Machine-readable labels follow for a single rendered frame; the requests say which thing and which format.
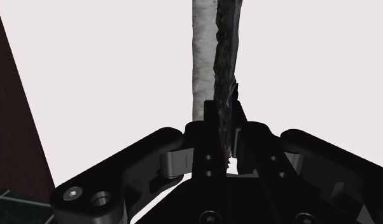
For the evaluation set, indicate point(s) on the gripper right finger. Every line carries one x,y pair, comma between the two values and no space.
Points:
328,161

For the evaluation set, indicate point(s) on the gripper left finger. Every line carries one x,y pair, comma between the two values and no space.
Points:
117,173

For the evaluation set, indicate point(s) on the dark slab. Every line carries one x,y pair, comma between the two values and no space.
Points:
224,56

